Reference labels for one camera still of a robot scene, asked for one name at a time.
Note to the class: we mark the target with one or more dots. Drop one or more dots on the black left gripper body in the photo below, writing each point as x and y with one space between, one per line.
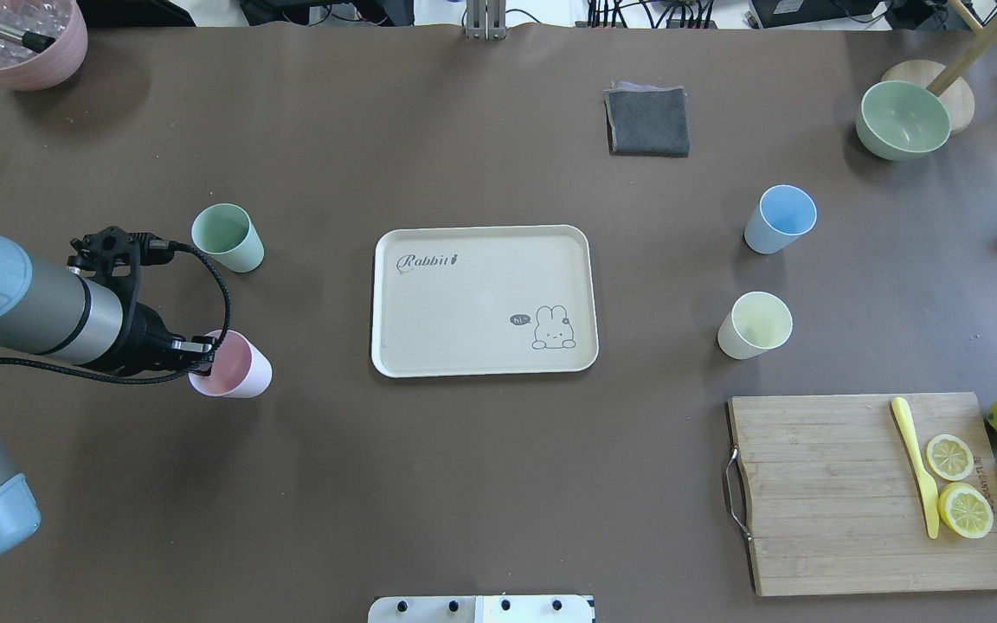
147 337

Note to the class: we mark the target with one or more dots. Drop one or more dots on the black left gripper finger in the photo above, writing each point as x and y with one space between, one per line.
201 367
197 345

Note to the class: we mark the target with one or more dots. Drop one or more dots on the pink cup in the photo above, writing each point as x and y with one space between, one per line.
239 370

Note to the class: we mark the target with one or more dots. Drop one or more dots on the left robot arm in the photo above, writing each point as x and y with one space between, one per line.
85 320

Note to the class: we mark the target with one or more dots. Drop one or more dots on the beige rabbit tray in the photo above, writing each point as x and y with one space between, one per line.
483 301

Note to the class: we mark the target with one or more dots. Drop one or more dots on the green cup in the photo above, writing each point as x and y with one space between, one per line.
226 233

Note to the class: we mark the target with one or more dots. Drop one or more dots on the pink ice bowl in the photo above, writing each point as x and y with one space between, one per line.
25 70

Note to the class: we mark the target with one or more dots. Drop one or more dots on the grey folded cloth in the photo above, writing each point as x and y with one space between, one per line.
647 121

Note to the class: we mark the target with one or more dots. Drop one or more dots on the cream yellow cup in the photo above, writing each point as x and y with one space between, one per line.
758 322

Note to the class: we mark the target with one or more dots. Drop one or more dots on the blue cup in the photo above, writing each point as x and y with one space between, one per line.
784 214

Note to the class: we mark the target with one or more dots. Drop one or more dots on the bamboo cutting board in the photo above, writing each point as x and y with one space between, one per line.
830 505

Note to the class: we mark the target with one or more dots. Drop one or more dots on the green bowl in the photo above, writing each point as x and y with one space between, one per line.
899 121

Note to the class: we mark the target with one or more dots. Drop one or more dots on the yellow plastic knife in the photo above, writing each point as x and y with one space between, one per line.
926 485

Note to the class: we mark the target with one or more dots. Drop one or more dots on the lemon half upper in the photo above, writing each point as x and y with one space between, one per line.
947 456

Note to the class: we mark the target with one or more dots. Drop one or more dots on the lemon half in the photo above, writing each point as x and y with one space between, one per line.
947 456
964 510

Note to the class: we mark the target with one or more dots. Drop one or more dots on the lemon half lower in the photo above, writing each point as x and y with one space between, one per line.
964 510

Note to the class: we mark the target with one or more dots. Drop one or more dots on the wooden stand base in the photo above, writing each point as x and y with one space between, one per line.
958 98

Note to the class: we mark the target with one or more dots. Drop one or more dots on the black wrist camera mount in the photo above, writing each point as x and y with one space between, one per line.
114 258

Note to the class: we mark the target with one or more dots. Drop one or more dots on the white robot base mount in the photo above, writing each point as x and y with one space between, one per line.
547 607

